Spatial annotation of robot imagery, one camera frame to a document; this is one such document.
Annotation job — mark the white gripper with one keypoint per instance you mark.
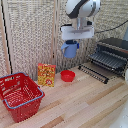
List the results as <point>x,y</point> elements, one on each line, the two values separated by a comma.
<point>77,32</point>

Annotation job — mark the blue mug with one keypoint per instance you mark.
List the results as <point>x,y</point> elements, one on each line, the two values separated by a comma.
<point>70,50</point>

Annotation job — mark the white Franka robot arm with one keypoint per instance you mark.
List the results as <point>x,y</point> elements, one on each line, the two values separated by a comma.
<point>81,10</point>

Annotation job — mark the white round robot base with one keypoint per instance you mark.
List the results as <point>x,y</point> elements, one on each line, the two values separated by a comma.
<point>126,75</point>

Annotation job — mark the black oven rack tray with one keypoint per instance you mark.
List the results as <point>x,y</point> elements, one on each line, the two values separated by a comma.
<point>108,60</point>

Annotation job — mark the beige woven screen panel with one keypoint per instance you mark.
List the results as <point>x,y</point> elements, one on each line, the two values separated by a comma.
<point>30,33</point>
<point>87,46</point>
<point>111,15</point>

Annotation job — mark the red bowl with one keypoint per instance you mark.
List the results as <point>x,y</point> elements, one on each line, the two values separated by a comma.
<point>68,76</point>

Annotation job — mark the black dish rack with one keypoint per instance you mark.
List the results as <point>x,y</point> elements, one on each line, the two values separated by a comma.
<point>115,43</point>

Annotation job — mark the yellow red cereal box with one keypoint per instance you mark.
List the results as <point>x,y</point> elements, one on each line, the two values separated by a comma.
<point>46,75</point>

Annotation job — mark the red shopping basket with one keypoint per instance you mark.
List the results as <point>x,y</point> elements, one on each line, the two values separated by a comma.
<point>20,96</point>

